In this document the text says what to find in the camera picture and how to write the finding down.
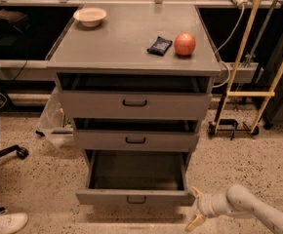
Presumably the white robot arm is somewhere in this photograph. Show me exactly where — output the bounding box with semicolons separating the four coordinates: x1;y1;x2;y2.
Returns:
185;184;283;234

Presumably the grey bottom drawer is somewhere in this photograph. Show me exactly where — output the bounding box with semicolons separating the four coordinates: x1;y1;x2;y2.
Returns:
76;150;195;206

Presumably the grey middle drawer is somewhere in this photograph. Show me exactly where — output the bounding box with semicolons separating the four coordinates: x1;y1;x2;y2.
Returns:
73;118;199;152

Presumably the white sneaker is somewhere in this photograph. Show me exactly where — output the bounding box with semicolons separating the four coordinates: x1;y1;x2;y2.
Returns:
0;213;28;234

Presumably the grey drawer cabinet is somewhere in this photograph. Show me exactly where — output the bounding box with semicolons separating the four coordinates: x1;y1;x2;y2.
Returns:
45;2;222;154

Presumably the white bowl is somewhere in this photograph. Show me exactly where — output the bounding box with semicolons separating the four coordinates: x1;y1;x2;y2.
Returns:
73;8;107;27

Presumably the clear plastic bag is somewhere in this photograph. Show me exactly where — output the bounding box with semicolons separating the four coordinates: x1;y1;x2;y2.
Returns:
36;88;74;148

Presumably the grey top drawer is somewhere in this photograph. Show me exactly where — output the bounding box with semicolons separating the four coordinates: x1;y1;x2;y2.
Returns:
58;73;211;120

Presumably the yellow wooden ladder frame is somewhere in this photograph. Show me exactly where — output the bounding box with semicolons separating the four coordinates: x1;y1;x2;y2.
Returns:
209;0;283;137

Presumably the grey drawer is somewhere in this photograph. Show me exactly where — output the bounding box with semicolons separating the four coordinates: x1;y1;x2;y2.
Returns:
76;150;195;206
73;118;199;152
58;73;211;120

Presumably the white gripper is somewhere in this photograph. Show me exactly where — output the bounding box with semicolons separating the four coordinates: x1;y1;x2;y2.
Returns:
184;186;228;232

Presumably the red apple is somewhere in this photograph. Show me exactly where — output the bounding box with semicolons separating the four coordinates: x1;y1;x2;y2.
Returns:
174;33;196;56

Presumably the white power cable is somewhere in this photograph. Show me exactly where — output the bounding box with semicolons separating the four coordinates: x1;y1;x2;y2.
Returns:
212;2;247;89

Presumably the dark blue snack packet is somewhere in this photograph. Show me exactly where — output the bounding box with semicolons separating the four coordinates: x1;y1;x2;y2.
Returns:
147;36;173;57

